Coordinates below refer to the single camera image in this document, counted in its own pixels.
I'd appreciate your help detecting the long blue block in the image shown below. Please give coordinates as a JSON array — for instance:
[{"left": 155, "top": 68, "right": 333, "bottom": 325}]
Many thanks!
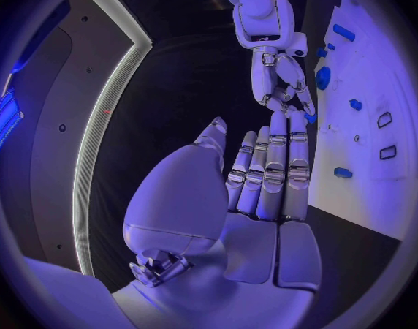
[{"left": 332, "top": 23, "right": 357, "bottom": 43}]

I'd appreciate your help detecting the blue gear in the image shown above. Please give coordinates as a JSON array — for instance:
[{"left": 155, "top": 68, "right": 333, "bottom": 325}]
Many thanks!
[{"left": 313, "top": 66, "right": 333, "bottom": 91}]

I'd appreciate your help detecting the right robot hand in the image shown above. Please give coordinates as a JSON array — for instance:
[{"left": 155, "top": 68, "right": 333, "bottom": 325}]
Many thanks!
[{"left": 250, "top": 45, "right": 317, "bottom": 116}]

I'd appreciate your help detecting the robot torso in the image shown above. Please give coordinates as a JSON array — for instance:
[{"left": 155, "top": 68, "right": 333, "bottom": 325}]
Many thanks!
[{"left": 0, "top": 0, "right": 154, "bottom": 278}]

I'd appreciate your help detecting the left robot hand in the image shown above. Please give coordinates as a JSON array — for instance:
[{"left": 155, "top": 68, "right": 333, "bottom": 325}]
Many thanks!
[{"left": 111, "top": 111, "right": 324, "bottom": 329}]

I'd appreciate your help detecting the white task board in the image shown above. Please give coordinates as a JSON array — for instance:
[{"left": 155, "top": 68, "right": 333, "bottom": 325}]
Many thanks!
[{"left": 305, "top": 0, "right": 418, "bottom": 240}]

